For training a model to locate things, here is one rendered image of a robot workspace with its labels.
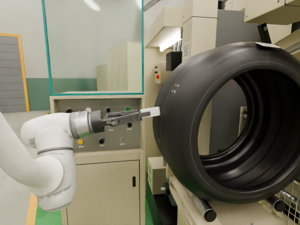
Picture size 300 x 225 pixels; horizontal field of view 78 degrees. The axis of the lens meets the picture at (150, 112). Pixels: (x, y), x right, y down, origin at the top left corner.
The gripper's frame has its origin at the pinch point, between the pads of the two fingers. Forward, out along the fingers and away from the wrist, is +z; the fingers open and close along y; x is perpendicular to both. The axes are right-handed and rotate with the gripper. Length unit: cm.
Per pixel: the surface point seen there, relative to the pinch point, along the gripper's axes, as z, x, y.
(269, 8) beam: 56, -32, 8
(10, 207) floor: -144, 105, 139
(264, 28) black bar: 63, -26, 18
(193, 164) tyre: 9.5, 16.3, -12.7
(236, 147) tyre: 44, 29, 16
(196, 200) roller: 12.1, 36.0, -4.3
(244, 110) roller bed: 64, 17, 36
